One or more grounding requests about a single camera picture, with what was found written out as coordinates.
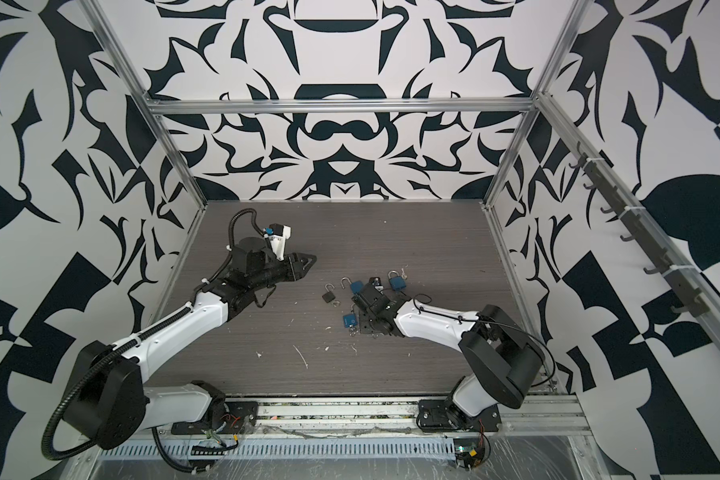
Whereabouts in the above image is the blue padlock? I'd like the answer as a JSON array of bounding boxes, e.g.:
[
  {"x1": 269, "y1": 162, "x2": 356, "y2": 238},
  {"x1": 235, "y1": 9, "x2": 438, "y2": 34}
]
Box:
[
  {"x1": 341, "y1": 277, "x2": 364, "y2": 295},
  {"x1": 342, "y1": 312, "x2": 360, "y2": 336},
  {"x1": 387, "y1": 270, "x2": 407, "y2": 292}
]

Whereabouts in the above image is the grey hook rack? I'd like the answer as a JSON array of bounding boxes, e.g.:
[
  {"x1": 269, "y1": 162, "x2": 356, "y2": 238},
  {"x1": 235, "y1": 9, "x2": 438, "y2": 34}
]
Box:
[{"x1": 571, "y1": 152, "x2": 719, "y2": 318}]

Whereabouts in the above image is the small circuit board right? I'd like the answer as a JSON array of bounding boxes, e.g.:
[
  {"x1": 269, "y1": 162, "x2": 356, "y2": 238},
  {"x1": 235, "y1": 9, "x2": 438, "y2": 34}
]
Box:
[{"x1": 454, "y1": 437, "x2": 492, "y2": 470}]

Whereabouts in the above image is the white slotted cable duct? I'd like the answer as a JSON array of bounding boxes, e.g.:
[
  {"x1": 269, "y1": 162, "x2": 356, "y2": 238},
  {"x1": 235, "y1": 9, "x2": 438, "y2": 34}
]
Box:
[{"x1": 98, "y1": 439, "x2": 457, "y2": 462}]

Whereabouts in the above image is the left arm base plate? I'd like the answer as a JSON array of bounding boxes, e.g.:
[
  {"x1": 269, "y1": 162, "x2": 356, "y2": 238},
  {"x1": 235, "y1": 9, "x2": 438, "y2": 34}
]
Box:
[{"x1": 171, "y1": 400, "x2": 259, "y2": 435}]

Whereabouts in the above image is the aluminium frame post left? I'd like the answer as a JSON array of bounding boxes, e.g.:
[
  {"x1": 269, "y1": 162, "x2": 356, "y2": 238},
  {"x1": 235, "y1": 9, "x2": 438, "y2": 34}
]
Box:
[{"x1": 79, "y1": 0, "x2": 207, "y2": 210}]

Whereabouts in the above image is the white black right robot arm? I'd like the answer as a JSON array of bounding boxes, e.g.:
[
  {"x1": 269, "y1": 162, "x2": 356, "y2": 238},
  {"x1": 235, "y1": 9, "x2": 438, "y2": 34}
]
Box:
[{"x1": 352, "y1": 282, "x2": 547, "y2": 428}]

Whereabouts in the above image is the black corrugated cable left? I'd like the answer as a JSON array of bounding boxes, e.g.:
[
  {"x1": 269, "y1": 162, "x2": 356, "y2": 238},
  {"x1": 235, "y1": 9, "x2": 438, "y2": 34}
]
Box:
[{"x1": 40, "y1": 305, "x2": 193, "y2": 462}]

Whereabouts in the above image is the aluminium frame post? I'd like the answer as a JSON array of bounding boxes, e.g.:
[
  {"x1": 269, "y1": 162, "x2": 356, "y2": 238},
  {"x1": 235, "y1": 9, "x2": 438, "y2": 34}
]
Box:
[
  {"x1": 483, "y1": 0, "x2": 592, "y2": 209},
  {"x1": 79, "y1": 0, "x2": 207, "y2": 210}
]

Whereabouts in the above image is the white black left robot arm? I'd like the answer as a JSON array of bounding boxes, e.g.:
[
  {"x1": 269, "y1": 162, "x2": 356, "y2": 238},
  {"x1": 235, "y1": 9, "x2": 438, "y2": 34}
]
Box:
[{"x1": 41, "y1": 236, "x2": 317, "y2": 460}]

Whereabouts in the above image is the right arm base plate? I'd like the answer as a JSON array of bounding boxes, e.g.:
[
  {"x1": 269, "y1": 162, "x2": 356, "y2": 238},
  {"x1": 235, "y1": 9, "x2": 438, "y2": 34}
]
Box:
[{"x1": 415, "y1": 399, "x2": 501, "y2": 433}]

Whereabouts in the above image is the aluminium frame post right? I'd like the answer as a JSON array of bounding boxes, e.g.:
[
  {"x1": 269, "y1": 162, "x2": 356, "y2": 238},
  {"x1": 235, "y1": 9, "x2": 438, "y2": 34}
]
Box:
[{"x1": 483, "y1": 0, "x2": 592, "y2": 209}]

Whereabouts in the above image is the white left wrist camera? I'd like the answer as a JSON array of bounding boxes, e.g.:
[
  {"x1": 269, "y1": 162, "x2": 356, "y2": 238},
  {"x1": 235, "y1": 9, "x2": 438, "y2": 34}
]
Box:
[{"x1": 264, "y1": 224, "x2": 292, "y2": 261}]

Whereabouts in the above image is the black padlock left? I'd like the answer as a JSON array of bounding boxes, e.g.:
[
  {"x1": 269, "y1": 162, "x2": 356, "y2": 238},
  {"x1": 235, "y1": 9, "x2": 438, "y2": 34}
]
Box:
[{"x1": 322, "y1": 283, "x2": 340, "y2": 307}]

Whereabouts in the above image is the aluminium front rail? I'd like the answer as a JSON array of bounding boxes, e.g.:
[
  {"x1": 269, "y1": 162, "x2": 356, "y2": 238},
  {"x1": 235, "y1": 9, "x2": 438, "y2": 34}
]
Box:
[{"x1": 83, "y1": 395, "x2": 592, "y2": 442}]

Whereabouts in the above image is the aluminium frame crossbar back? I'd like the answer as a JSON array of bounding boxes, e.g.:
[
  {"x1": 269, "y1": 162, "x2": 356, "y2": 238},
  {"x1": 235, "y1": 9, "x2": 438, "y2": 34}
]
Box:
[{"x1": 147, "y1": 98, "x2": 533, "y2": 115}]

